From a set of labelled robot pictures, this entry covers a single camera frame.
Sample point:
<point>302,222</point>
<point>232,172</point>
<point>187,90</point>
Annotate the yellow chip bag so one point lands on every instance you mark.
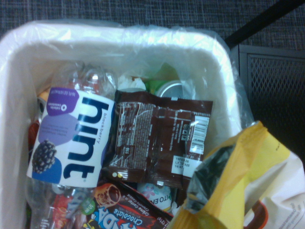
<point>262,167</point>

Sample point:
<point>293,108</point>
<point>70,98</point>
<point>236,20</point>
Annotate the white trash bin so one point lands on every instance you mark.
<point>221,95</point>

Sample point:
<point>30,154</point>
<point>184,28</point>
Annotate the clear plastic bin liner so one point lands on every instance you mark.
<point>238,78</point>

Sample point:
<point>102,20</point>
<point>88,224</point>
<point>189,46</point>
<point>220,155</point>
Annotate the chocolate panda snack bag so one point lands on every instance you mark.
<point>124,212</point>

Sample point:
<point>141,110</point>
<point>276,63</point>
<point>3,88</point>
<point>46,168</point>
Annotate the brown snack wrapper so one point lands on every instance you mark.
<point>147,133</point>

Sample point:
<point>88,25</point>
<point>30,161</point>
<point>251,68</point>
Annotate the green can silver top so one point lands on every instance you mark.
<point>171,89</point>

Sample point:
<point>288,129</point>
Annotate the crumpled white tissue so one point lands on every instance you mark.
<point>131,83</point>

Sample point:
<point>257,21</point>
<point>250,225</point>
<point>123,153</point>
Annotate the white Ito En bottle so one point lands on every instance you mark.
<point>152,194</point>

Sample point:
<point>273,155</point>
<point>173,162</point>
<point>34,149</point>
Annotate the hint blackberry water bottle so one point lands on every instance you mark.
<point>71,136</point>

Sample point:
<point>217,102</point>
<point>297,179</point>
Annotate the red candy wrapper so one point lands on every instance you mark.
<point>60,210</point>

